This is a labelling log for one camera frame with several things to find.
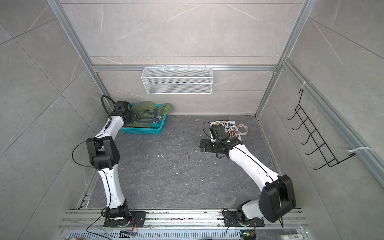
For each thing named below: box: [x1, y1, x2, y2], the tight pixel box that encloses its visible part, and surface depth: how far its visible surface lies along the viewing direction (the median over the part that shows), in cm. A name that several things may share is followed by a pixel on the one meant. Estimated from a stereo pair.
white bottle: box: [280, 233, 304, 240], surface depth 69 cm
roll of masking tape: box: [236, 124, 249, 136], surface depth 113 cm
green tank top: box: [127, 101, 173, 128], surface depth 113 cm
